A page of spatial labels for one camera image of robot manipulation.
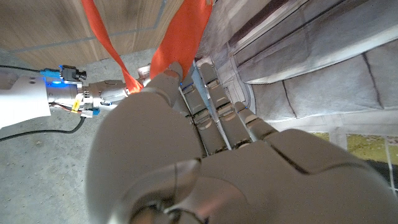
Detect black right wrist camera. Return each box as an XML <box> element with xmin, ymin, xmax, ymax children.
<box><xmin>60</xmin><ymin>64</ymin><xmax>88</xmax><ymax>82</ymax></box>

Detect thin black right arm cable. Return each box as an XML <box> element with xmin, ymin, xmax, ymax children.
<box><xmin>0</xmin><ymin>64</ymin><xmax>41</xmax><ymax>73</ymax></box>

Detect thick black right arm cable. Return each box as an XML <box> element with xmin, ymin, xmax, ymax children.
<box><xmin>0</xmin><ymin>116</ymin><xmax>86</xmax><ymax>142</ymax></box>

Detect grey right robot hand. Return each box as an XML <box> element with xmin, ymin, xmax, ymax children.
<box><xmin>46</xmin><ymin>63</ymin><xmax>153</xmax><ymax>111</ymax></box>

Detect orange satin ribbon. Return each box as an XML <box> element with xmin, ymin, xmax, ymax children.
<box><xmin>81</xmin><ymin>0</ymin><xmax>214</xmax><ymax>94</ymax></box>

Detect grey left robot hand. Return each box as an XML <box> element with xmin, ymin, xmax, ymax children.
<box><xmin>85</xmin><ymin>61</ymin><xmax>398</xmax><ymax>224</ymax></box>

